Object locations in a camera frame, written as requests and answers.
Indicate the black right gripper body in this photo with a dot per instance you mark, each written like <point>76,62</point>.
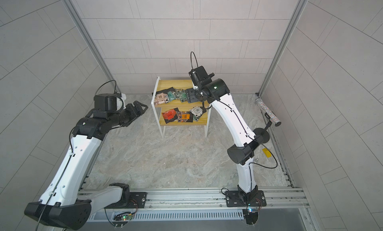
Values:
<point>196,95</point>

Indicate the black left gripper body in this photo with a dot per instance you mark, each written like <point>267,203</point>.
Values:
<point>128,115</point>

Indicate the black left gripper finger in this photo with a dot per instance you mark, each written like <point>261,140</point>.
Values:
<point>140,111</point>
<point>139,105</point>

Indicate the green label tea bag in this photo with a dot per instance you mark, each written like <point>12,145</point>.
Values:
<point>185,96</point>

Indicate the teal label tea bag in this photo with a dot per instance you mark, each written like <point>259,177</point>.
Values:
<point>171,94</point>

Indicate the pink label tea bag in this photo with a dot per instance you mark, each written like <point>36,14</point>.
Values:
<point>161,98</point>

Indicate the floral pattern tea bag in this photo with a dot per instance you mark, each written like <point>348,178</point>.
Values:
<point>179,94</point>

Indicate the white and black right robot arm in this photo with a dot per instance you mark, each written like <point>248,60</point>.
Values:
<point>217,94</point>

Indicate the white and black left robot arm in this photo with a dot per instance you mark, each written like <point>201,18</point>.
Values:
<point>59,206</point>

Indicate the orange label tea bag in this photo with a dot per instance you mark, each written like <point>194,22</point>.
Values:
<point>184,116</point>

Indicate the red label tea bag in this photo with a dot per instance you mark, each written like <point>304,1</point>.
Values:
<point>170,115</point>

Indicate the patterned tube on black stand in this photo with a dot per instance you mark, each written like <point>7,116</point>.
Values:
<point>261,134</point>

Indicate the yellow block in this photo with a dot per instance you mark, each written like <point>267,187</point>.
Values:
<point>267,153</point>

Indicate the left circuit board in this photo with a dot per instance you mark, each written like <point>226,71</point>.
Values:
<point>120,220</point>

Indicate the circuit board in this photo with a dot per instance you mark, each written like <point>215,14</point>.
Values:
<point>120,220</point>
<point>250,216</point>

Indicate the right circuit board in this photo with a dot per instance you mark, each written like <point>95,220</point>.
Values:
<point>250,216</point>

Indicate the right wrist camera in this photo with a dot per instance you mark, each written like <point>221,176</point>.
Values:
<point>200,77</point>

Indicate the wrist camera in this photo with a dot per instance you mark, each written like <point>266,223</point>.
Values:
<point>109,102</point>
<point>200,77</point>

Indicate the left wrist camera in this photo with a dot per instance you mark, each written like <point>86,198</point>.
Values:
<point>109,102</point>

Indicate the wooden two-tier shelf white frame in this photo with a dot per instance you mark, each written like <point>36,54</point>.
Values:
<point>159,109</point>

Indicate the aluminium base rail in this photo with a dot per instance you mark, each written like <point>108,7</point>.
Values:
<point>191,198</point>

